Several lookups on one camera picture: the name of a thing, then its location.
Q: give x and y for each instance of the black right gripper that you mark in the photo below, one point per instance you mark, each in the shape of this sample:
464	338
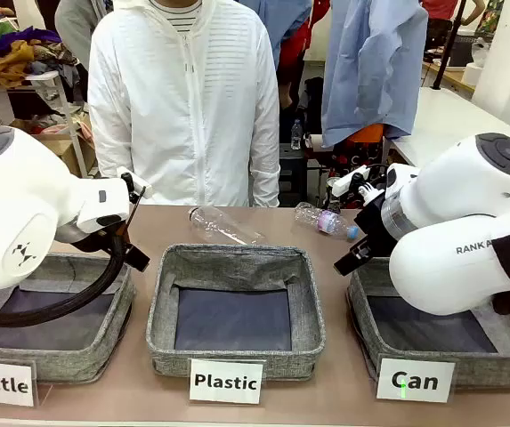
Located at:
377	231

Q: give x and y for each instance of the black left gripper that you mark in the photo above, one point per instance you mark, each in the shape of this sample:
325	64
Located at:
126	252

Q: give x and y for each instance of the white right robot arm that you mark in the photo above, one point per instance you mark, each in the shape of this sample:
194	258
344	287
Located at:
459	267

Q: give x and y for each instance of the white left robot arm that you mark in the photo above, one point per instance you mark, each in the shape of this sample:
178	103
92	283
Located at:
14	200

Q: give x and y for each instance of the grey fabric basket labelled Can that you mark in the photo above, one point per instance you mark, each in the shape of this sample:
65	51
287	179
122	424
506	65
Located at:
415	351

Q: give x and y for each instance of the grey fabric basket labelled Plastic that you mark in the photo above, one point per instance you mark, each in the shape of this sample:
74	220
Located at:
237	267

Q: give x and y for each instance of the grey fabric basket labelled Bottle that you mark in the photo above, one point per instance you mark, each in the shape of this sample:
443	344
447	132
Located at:
59	364

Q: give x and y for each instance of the white Can label card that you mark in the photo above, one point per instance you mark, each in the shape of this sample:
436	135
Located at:
415	380

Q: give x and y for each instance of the clear bottle with purple label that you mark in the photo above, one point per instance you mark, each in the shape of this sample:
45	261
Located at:
321	220

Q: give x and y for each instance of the clear unlabelled plastic bottle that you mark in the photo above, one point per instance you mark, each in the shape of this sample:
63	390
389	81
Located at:
223	227

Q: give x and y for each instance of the cardboard box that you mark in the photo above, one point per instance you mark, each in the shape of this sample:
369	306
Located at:
70	153

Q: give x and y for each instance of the small upright water bottle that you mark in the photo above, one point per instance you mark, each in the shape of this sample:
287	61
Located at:
296	133

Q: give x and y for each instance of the person in white jacket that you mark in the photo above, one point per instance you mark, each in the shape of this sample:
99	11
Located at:
183	111

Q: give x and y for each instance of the white Plastic label card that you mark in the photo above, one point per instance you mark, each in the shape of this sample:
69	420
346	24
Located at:
225	381

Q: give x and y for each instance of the white side table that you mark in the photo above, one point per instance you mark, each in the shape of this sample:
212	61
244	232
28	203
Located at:
441	120

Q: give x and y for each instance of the white clothes rack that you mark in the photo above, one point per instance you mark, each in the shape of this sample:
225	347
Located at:
56	89

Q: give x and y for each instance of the hanging light blue shirt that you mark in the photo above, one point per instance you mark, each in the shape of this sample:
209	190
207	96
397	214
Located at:
370	66

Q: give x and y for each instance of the pile of colourful clothes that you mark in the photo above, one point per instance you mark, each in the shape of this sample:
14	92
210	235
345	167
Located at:
14	53

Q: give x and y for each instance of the black lamp stand pole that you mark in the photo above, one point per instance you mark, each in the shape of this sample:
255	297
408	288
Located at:
448	44

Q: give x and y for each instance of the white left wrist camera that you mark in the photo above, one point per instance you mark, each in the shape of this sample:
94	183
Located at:
138	183

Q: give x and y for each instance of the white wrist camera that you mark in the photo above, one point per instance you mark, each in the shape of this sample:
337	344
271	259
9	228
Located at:
348	180
138	183

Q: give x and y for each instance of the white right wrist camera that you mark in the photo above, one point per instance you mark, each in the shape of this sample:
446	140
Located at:
348	180

